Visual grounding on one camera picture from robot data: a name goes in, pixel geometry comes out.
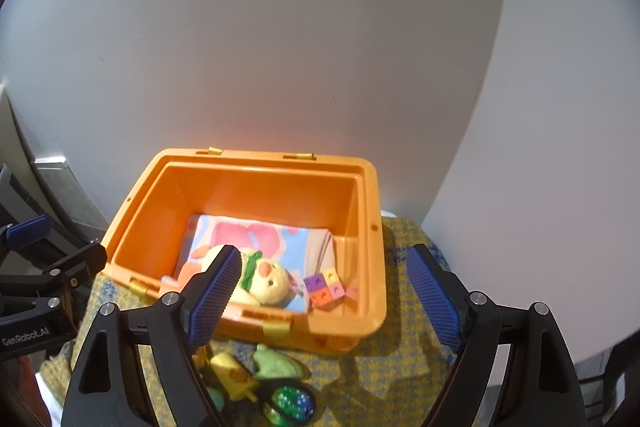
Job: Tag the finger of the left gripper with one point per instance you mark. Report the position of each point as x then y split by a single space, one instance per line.
68 281
25 234

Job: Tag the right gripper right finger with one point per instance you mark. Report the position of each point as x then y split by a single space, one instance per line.
540 385

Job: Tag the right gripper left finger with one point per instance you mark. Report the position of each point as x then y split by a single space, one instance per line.
108 386

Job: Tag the green frog toy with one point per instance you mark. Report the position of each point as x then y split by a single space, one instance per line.
272 364

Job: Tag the green black ball toy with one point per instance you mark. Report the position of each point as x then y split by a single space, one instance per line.
287 402

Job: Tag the grey metal furniture panel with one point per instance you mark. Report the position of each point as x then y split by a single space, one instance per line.
49 180

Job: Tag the yellow toy cup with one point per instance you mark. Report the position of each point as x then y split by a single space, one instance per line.
226 371

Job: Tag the orange plastic storage box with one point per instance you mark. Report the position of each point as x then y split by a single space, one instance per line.
336 193

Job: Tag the yellow blue woven mat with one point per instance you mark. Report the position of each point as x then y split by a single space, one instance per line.
391 378

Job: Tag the cream orange plush duck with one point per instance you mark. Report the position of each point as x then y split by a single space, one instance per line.
263 282

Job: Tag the colourful cube toy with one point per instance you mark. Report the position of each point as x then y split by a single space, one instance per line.
324 289

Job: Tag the pastel folded cloth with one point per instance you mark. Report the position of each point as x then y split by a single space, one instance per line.
300 251

